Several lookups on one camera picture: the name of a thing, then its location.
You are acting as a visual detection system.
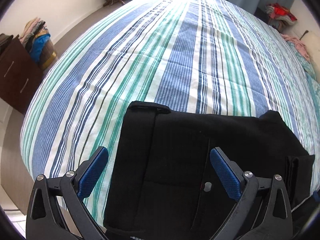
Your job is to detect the black pants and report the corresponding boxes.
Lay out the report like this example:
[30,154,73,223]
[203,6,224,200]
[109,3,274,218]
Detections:
[103,101,319,239]

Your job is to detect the teal floral pillow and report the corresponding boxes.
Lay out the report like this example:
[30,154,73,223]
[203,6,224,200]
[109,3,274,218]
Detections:
[306,73,319,113]

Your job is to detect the dark brown dresser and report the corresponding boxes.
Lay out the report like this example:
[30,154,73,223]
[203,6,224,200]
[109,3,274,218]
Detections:
[0,37,43,115]

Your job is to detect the striped blue green bed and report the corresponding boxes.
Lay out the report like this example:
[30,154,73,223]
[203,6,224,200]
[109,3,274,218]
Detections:
[20,0,319,224]

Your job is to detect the colourful clothes pile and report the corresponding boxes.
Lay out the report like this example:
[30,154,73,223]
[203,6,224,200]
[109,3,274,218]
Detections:
[19,17,57,71]

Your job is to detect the pink garment on bed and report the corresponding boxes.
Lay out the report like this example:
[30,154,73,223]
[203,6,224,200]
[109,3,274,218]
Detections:
[281,34,310,63]

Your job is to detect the cream padded headboard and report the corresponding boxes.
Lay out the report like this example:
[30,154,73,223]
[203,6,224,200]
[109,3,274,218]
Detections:
[301,31,320,82]

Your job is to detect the olive cloth on dresser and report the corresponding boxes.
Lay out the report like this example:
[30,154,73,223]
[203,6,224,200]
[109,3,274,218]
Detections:
[0,33,13,55]

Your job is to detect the red clothes pile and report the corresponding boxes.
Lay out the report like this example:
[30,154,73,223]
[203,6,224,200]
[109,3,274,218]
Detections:
[265,3,298,32]

